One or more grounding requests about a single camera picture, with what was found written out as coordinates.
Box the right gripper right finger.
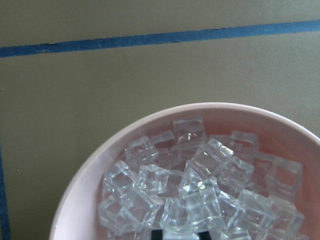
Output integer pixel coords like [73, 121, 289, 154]
[198, 231, 211, 240]

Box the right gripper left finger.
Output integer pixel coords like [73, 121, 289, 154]
[151, 230, 163, 240]

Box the clear ice cubes pile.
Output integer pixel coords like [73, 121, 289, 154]
[97, 116, 308, 240]

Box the pink bowl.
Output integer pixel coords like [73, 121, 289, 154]
[49, 102, 320, 240]

